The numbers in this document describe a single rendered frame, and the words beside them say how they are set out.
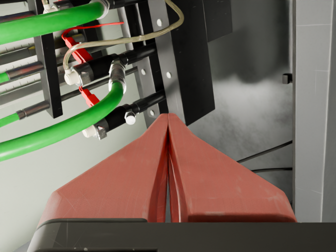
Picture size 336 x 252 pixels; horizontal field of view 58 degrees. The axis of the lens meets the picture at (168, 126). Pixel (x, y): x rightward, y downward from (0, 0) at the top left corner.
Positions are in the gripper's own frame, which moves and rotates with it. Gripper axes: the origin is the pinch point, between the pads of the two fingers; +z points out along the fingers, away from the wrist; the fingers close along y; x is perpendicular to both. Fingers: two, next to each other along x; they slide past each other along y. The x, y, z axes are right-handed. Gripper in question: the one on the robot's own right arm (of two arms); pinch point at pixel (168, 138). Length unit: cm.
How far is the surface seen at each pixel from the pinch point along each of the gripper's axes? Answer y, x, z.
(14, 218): 34, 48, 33
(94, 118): 6.2, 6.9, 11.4
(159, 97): 1.4, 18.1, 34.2
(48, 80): 21.3, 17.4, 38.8
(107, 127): 8.8, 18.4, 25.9
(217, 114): -11, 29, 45
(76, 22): 7.2, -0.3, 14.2
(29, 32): 9.7, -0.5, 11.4
